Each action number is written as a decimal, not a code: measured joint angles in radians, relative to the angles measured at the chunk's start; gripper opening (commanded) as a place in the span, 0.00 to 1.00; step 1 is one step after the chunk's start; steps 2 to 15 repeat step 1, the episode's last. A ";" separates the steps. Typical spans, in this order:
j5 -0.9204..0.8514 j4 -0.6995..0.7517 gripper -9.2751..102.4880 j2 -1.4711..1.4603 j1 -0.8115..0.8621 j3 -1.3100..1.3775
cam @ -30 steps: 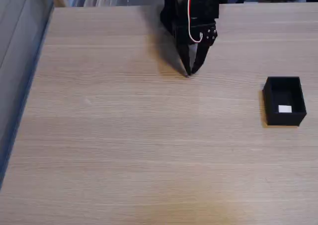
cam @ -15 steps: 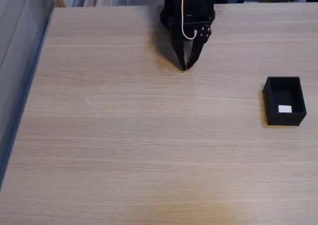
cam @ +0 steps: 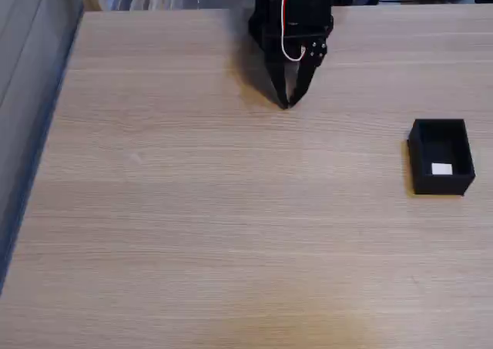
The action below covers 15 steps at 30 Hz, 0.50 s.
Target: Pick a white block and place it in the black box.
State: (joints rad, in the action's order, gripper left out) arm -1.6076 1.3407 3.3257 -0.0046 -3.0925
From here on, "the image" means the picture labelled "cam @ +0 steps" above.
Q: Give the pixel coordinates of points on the white block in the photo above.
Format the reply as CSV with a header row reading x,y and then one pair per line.
x,y
441,169

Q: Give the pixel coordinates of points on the black open box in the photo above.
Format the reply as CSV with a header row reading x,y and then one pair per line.
x,y
423,164

